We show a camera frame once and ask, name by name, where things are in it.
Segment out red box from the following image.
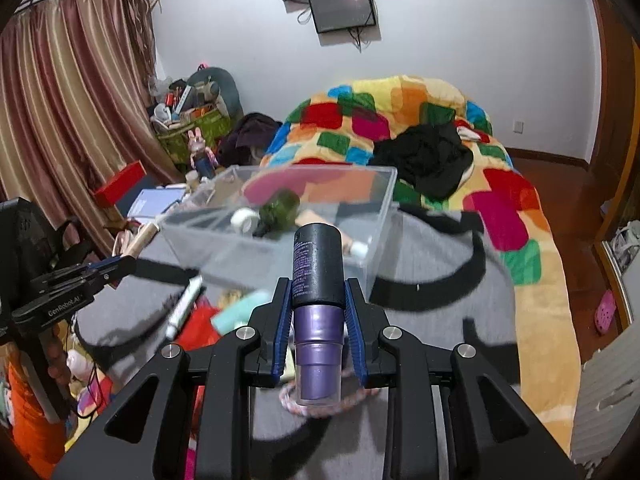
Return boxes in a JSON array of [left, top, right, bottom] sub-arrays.
[[94, 161, 147, 208]]

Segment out blue notebook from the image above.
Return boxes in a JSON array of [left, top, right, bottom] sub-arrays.
[[128, 189, 186, 218]]

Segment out grey neck pillow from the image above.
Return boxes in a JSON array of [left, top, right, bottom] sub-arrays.
[[187, 66, 244, 121]]

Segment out person's left hand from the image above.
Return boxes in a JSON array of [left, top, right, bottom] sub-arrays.
[[46, 327, 71, 392]]

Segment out small yellow packet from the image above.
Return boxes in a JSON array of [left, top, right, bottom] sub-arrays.
[[218, 290, 253, 311]]

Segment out small black wall monitor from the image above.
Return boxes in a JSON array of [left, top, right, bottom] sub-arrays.
[[308, 0, 378, 34]]

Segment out green basket with clutter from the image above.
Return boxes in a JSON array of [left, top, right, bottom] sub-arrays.
[[155, 105, 233, 171]]

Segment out grey black patterned blanket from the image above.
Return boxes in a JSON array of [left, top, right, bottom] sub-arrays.
[[65, 205, 521, 480]]

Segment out dark purple clothes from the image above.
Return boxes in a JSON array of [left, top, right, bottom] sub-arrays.
[[218, 112, 283, 168]]

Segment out white tape roll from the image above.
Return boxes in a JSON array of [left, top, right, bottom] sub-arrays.
[[231, 208, 261, 233]]

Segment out white bag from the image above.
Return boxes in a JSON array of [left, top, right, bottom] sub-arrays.
[[607, 220, 640, 271]]

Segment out brown striped curtain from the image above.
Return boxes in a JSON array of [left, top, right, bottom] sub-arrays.
[[0, 0, 171, 261]]

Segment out wooden wardrobe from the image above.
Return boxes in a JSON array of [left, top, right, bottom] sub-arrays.
[[595, 35, 640, 331]]

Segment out black clothing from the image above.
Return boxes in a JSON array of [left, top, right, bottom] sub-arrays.
[[372, 122, 475, 201]]

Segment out purple black spray bottle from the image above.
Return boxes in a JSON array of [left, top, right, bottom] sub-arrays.
[[291, 222, 347, 406]]

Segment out black hanging cable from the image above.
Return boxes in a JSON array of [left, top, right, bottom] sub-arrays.
[[350, 25, 377, 54]]

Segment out pink white braided rope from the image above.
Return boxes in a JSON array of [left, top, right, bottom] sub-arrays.
[[277, 380, 373, 418]]

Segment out dark green bottle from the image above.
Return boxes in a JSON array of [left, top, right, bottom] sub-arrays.
[[252, 188, 301, 238]]

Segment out clear plastic storage bin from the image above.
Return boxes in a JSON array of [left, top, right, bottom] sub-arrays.
[[157, 165, 399, 306]]

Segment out mint green bottle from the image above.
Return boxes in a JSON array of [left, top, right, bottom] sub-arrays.
[[210, 290, 271, 333]]

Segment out white pen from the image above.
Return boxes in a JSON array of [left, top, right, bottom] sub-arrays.
[[166, 275, 206, 340]]

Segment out colourful patchwork blanket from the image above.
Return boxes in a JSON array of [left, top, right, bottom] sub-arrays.
[[260, 76, 581, 456]]

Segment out pink bunny toy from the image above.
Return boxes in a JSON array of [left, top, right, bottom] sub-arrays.
[[187, 128, 219, 179]]

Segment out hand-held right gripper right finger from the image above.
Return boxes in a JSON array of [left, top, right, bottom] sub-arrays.
[[344, 277, 583, 480]]

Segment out white ribbed suitcase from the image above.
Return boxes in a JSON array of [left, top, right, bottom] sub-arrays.
[[570, 330, 640, 466]]

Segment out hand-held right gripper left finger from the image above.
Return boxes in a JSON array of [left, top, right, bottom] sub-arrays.
[[50, 276, 296, 480]]

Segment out pink slipper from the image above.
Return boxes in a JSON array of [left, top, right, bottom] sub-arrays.
[[595, 290, 615, 335]]

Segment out brown wooden door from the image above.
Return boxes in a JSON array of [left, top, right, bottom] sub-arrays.
[[580, 0, 640, 171]]

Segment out person's left forearm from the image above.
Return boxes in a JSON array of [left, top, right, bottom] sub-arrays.
[[5, 360, 68, 468]]

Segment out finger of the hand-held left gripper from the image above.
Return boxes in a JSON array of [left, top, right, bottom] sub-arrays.
[[30, 255, 138, 295]]

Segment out red pouch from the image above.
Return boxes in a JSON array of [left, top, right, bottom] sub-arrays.
[[175, 305, 236, 356]]

